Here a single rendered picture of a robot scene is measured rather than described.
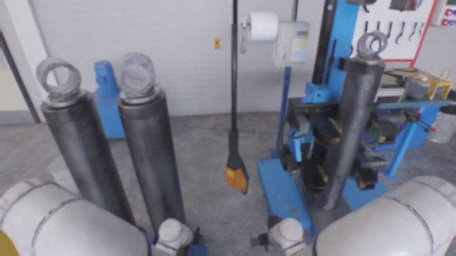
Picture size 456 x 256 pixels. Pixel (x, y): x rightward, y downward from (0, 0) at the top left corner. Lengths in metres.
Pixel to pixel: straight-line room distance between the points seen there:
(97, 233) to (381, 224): 0.45
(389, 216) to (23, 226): 0.60
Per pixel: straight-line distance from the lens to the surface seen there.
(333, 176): 2.06
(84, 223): 0.45
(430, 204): 0.53
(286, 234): 0.98
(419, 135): 3.81
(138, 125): 1.02
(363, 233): 0.45
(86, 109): 1.14
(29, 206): 0.53
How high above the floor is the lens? 1.90
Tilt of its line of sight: 30 degrees down
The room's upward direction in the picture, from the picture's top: 1 degrees counter-clockwise
